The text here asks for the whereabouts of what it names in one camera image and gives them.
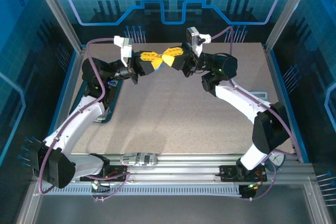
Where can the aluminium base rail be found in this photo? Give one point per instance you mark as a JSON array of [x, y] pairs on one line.
[[183, 166]]

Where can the checked cloth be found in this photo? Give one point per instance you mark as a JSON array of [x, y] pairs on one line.
[[102, 117]]

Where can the aluminium side rail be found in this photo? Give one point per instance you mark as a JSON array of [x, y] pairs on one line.
[[277, 77], [72, 77]]

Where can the small circuit board with LEDs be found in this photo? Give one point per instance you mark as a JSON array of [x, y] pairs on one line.
[[250, 187], [97, 186]]

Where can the dark teal tray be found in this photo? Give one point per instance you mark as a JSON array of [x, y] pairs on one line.
[[111, 116]]

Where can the round clock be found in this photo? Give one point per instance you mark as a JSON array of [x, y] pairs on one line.
[[277, 159]]

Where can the small blue item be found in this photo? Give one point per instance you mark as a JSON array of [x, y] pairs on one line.
[[113, 83]]

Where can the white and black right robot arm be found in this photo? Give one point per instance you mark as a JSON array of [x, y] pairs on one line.
[[236, 98]]

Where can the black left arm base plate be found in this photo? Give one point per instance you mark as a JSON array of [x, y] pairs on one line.
[[119, 169]]

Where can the aluminium frame post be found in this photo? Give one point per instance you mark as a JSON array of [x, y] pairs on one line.
[[288, 11], [58, 11]]

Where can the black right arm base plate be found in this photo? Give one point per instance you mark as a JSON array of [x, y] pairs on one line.
[[228, 172]]

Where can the tape-wrapped bundle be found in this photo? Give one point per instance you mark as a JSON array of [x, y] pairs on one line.
[[139, 159]]

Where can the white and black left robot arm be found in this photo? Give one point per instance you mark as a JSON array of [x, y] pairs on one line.
[[78, 121]]

